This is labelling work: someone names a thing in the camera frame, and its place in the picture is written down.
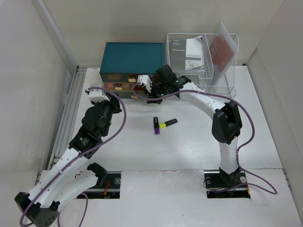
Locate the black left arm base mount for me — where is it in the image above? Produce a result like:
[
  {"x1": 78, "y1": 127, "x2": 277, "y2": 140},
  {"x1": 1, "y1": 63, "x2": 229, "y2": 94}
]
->
[{"x1": 83, "y1": 163, "x2": 122, "y2": 199}]

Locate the white wire file rack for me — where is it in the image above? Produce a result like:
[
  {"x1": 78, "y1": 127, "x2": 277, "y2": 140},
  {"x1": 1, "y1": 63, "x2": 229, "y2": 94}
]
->
[{"x1": 165, "y1": 33, "x2": 237, "y2": 98}]

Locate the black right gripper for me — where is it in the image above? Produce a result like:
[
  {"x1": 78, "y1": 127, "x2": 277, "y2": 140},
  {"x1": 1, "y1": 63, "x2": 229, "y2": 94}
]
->
[{"x1": 144, "y1": 81, "x2": 169, "y2": 105}]

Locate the black yellow highlighter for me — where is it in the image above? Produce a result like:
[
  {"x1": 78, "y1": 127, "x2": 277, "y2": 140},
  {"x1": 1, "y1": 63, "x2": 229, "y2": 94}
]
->
[{"x1": 159, "y1": 119, "x2": 178, "y2": 129}]

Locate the black purple highlighter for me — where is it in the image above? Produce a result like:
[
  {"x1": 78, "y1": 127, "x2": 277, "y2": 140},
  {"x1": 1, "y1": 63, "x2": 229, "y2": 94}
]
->
[{"x1": 153, "y1": 117, "x2": 160, "y2": 135}]

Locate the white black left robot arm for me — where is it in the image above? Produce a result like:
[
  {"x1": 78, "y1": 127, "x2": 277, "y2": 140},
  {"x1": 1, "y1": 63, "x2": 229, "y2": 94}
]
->
[{"x1": 15, "y1": 92, "x2": 121, "y2": 227}]

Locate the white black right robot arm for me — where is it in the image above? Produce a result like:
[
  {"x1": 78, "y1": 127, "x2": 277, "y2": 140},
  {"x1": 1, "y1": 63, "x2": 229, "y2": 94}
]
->
[{"x1": 137, "y1": 65, "x2": 242, "y2": 187}]

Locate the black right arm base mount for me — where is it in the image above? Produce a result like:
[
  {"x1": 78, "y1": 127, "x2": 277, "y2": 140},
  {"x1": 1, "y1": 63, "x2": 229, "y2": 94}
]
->
[{"x1": 203, "y1": 169, "x2": 250, "y2": 199}]

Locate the clear zip pouch red card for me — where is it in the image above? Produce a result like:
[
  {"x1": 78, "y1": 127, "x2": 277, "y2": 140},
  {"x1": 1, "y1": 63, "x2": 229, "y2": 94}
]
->
[{"x1": 209, "y1": 23, "x2": 239, "y2": 80}]

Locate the teal drawer organizer box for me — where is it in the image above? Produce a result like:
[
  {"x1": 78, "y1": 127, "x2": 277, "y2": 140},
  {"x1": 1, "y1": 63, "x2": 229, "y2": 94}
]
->
[{"x1": 99, "y1": 42, "x2": 165, "y2": 99}]

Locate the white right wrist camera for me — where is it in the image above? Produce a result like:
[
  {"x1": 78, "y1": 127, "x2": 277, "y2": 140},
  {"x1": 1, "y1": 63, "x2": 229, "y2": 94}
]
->
[{"x1": 137, "y1": 75, "x2": 152, "y2": 93}]

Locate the grey setup guide booklet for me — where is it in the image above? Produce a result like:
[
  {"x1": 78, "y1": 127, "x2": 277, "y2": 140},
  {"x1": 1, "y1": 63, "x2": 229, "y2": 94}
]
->
[{"x1": 169, "y1": 36, "x2": 205, "y2": 72}]

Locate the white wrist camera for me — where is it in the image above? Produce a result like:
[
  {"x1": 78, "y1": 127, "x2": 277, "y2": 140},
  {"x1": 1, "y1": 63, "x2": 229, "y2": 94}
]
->
[
  {"x1": 85, "y1": 83, "x2": 109, "y2": 103},
  {"x1": 137, "y1": 75, "x2": 152, "y2": 93}
]

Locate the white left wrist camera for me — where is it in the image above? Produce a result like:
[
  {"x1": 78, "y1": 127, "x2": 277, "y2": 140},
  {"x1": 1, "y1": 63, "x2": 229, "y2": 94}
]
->
[{"x1": 85, "y1": 83, "x2": 109, "y2": 103}]

